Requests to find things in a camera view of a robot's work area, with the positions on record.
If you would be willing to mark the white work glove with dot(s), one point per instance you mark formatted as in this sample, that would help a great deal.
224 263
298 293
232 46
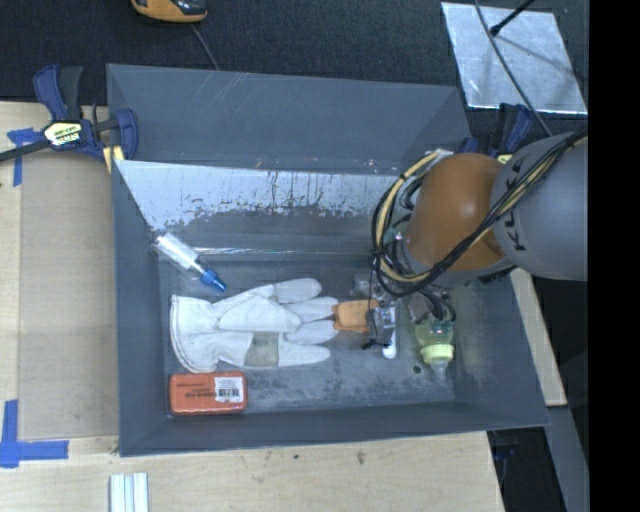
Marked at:
225 325

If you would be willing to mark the orange sponge block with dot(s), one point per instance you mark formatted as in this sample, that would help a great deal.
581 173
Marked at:
352 314

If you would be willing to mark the clear bottle with yellow cap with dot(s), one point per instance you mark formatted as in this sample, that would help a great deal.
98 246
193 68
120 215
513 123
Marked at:
436 352

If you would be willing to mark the clear bottle with blue tip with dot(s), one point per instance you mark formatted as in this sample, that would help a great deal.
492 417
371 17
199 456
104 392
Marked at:
175 248

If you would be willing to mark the grey metal bin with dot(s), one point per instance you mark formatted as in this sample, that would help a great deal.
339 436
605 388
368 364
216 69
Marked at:
280 125

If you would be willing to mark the orange packet with white label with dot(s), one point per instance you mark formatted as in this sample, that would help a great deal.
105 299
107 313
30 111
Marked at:
200 395

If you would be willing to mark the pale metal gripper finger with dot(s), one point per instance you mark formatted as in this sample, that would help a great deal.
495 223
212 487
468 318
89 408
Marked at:
386 324
363 284

